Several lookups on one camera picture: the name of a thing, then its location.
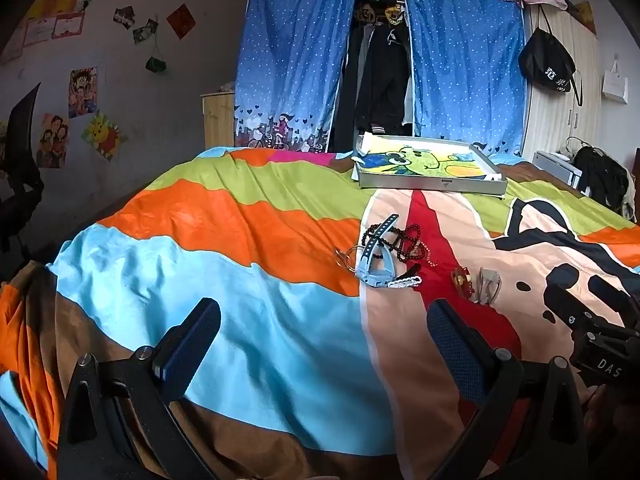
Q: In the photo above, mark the white wardrobe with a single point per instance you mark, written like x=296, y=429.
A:
x=545, y=120

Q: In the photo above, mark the person's right hand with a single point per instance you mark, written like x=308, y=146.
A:
x=597, y=407

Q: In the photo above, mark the metal hoop rings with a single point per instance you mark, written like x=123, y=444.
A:
x=350, y=255

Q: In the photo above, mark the small white hair pin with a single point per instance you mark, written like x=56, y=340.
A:
x=402, y=282

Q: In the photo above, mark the dark photo card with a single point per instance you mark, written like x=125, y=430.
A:
x=125, y=17
x=146, y=31

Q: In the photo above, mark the cartoon family wall poster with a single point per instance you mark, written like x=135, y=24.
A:
x=52, y=140

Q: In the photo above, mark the red diamond paper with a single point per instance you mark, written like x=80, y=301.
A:
x=181, y=21

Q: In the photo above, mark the black backpack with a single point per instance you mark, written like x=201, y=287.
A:
x=600, y=175

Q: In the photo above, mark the colourful striped bedspread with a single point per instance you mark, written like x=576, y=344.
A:
x=200, y=240

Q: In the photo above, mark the grey shallow tray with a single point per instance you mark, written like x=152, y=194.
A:
x=430, y=186

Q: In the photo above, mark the white storage box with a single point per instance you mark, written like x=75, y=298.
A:
x=555, y=167

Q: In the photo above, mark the green hanging ornament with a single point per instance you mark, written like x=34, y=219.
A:
x=155, y=64

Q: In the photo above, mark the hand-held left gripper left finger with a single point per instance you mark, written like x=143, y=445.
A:
x=192, y=342

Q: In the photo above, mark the black chair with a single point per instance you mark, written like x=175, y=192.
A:
x=20, y=170

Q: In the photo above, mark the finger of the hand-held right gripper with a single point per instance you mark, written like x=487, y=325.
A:
x=562, y=280
x=607, y=292

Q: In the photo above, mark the clear hair claw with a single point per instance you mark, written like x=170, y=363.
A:
x=487, y=285

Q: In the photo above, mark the red orange hair claw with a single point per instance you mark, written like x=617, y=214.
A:
x=462, y=280

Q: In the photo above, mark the yellow bear wall poster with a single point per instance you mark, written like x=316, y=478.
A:
x=102, y=135

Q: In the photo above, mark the wooden cabinet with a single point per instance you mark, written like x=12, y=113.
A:
x=217, y=120

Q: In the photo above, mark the white paper bag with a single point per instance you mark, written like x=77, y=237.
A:
x=614, y=85

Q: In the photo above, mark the cartoon fighter wall poster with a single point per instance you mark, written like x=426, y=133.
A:
x=83, y=92

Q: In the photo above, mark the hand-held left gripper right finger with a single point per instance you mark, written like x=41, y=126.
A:
x=452, y=345

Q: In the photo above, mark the blue dotted curtain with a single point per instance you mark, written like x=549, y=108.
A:
x=465, y=60
x=295, y=55

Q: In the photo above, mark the hanging dark clothes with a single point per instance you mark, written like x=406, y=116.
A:
x=382, y=70

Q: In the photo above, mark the light blue hair clip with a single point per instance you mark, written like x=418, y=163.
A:
x=367, y=260

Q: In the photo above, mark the group of paper certificates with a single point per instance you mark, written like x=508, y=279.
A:
x=65, y=15

